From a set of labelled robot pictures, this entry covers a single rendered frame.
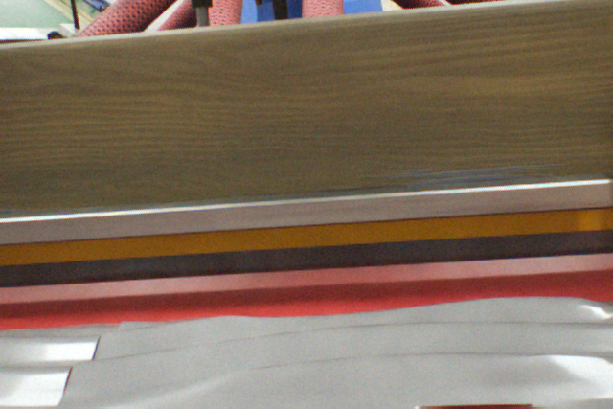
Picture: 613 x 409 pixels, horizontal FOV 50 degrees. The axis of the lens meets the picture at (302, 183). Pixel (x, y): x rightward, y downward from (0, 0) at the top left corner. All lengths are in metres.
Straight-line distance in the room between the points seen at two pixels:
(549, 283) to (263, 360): 0.12
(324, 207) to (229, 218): 0.03
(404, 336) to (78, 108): 0.15
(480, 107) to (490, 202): 0.04
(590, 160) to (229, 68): 0.14
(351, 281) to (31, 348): 0.12
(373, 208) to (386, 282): 0.04
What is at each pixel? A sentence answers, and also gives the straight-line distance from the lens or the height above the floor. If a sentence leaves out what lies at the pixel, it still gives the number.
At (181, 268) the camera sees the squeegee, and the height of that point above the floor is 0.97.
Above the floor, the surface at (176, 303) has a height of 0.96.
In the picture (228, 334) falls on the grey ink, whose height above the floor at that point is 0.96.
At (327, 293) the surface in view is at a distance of 0.26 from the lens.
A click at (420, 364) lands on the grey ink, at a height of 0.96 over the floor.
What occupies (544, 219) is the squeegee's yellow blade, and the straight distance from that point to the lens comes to 0.27.
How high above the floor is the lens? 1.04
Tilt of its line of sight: 10 degrees down
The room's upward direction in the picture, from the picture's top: 5 degrees counter-clockwise
